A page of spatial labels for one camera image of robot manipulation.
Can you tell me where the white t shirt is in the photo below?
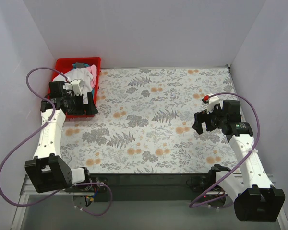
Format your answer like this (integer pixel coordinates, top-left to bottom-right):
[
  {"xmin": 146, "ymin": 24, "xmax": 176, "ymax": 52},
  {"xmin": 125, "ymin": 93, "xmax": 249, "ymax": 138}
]
[{"xmin": 52, "ymin": 68, "xmax": 94, "ymax": 95}]

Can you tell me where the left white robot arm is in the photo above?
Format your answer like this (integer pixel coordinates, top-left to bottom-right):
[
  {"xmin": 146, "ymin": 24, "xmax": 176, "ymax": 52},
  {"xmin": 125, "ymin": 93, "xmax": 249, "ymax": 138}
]
[{"xmin": 24, "ymin": 79, "xmax": 98, "ymax": 193}]

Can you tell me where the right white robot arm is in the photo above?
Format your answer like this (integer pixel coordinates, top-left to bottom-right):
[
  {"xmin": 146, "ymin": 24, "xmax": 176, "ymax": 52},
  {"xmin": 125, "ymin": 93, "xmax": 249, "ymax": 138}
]
[{"xmin": 192, "ymin": 95, "xmax": 285, "ymax": 222}]

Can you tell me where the teal t shirt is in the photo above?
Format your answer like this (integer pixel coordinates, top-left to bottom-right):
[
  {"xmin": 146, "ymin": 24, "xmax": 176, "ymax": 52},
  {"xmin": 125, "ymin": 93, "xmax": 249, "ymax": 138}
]
[{"xmin": 70, "ymin": 62, "xmax": 97, "ymax": 104}]

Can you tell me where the grey t shirt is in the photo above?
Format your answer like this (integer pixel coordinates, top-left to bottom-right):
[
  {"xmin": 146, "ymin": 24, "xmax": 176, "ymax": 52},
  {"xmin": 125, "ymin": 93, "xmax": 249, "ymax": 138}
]
[{"xmin": 72, "ymin": 62, "xmax": 86, "ymax": 68}]

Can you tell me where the pink t shirt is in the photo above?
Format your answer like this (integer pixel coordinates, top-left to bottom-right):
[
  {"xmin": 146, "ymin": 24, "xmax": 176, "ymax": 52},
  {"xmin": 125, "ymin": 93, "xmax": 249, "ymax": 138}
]
[{"xmin": 86, "ymin": 65, "xmax": 97, "ymax": 88}]

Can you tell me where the floral table mat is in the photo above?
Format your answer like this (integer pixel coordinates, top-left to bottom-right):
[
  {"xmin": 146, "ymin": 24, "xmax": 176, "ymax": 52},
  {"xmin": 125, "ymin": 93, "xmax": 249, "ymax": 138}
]
[{"xmin": 60, "ymin": 68, "xmax": 237, "ymax": 173}]

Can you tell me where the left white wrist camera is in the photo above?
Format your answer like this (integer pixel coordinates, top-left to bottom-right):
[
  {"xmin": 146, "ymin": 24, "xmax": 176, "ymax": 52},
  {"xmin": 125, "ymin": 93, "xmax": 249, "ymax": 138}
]
[{"xmin": 65, "ymin": 79, "xmax": 84, "ymax": 96}]

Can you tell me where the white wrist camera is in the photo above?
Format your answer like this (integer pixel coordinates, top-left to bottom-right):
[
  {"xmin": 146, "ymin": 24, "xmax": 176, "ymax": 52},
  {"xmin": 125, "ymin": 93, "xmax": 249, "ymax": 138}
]
[
  {"xmin": 202, "ymin": 94, "xmax": 220, "ymax": 114},
  {"xmin": 65, "ymin": 79, "xmax": 84, "ymax": 96}
]

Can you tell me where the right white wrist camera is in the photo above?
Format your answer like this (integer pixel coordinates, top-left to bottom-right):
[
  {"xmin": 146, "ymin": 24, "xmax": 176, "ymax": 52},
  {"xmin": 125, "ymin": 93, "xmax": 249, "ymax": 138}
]
[{"xmin": 202, "ymin": 94, "xmax": 220, "ymax": 114}]

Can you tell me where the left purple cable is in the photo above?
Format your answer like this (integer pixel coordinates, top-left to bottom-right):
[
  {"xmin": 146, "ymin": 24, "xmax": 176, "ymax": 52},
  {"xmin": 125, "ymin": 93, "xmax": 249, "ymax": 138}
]
[{"xmin": 0, "ymin": 67, "xmax": 113, "ymax": 216}]

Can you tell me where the purple cable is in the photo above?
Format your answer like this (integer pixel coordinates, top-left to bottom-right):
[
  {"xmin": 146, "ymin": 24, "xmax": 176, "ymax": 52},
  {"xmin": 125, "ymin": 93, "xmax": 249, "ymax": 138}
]
[
  {"xmin": 0, "ymin": 67, "xmax": 113, "ymax": 216},
  {"xmin": 189, "ymin": 92, "xmax": 260, "ymax": 209}
]

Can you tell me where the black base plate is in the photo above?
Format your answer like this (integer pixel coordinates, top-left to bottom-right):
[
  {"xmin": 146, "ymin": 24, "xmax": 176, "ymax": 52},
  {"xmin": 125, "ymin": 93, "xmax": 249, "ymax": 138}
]
[{"xmin": 64, "ymin": 172, "xmax": 238, "ymax": 203}]

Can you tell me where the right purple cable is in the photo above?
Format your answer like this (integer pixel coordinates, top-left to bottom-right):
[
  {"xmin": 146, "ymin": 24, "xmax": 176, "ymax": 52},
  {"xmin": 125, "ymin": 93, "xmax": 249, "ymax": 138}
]
[{"xmin": 189, "ymin": 92, "xmax": 260, "ymax": 209}]

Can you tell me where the aluminium rail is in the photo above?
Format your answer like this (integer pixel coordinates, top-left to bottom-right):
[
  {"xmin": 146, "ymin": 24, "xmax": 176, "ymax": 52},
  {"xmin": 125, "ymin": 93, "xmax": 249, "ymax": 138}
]
[{"xmin": 20, "ymin": 173, "xmax": 277, "ymax": 195}]

